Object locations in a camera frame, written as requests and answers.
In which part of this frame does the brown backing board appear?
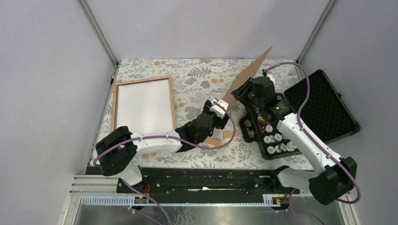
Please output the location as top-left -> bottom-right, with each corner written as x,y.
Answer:
222,46 -> 273,110

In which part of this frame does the landscape photo print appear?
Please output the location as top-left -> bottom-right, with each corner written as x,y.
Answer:
115,79 -> 174,135

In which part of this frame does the wooden picture frame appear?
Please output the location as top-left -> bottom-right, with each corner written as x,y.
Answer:
110,76 -> 178,134

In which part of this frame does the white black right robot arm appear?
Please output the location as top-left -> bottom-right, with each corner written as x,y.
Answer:
231,76 -> 362,205

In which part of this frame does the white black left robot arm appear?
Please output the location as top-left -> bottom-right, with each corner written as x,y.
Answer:
93,98 -> 230,193

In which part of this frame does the small wooden block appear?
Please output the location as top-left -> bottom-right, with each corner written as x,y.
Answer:
206,137 -> 222,147
223,132 -> 239,139

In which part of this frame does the floral table cloth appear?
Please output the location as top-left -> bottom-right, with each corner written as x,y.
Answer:
115,59 -> 311,170

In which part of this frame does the black poker chip case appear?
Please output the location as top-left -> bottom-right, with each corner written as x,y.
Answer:
239,69 -> 360,160

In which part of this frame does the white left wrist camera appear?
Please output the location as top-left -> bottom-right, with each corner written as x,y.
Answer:
209,98 -> 229,119

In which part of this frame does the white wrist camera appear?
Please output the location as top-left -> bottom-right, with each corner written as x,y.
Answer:
262,69 -> 276,84
209,98 -> 229,119

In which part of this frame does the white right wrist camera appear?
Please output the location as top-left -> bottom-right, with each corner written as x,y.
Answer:
262,69 -> 276,84

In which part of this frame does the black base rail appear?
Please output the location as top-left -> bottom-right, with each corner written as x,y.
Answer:
134,166 -> 292,204

